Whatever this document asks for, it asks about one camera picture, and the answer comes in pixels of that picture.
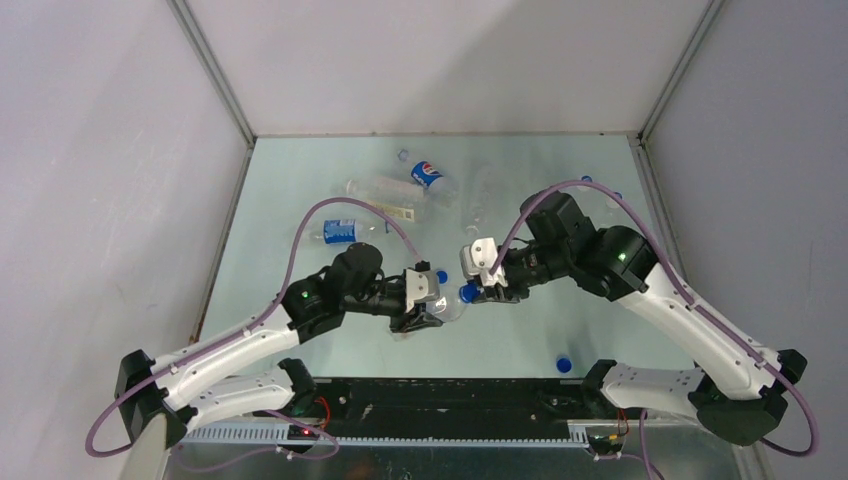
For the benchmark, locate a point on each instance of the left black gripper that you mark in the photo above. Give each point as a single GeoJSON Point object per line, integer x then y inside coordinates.
{"type": "Point", "coordinates": [413, 322]}

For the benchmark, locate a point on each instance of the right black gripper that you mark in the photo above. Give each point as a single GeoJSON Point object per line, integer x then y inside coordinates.
{"type": "Point", "coordinates": [508, 294]}

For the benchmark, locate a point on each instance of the blue label pepsi bottle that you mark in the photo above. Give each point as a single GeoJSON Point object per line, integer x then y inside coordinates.
{"type": "Point", "coordinates": [449, 307]}

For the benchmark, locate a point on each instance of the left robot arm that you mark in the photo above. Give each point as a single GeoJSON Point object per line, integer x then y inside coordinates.
{"type": "Point", "coordinates": [200, 383]}

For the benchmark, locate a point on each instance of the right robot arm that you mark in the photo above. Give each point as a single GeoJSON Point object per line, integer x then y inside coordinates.
{"type": "Point", "coordinates": [737, 388]}

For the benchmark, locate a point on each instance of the clear unlabelled bottle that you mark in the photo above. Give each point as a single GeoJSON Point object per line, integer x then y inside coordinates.
{"type": "Point", "coordinates": [477, 205]}

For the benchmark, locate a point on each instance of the small blue label bottle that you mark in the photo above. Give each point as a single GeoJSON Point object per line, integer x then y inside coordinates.
{"type": "Point", "coordinates": [344, 231]}

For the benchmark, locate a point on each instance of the yellow label clear bottle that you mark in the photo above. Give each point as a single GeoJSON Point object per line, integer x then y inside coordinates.
{"type": "Point", "coordinates": [398, 199]}

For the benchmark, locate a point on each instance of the pepsi logo bottle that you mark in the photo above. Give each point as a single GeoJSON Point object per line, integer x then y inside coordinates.
{"type": "Point", "coordinates": [441, 188]}

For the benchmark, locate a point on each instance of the left circuit board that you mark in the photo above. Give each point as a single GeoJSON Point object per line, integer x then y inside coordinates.
{"type": "Point", "coordinates": [302, 433]}

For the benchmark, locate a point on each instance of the circuit board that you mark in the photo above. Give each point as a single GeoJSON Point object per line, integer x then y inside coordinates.
{"type": "Point", "coordinates": [606, 446]}
{"type": "Point", "coordinates": [302, 433]}

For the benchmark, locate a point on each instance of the right circuit board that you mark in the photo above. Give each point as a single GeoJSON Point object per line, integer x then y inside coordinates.
{"type": "Point", "coordinates": [606, 446]}

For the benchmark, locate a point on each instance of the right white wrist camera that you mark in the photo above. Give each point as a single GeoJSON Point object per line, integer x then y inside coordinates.
{"type": "Point", "coordinates": [477, 259]}

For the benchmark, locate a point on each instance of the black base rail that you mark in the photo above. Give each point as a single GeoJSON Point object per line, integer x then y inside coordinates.
{"type": "Point", "coordinates": [458, 409]}

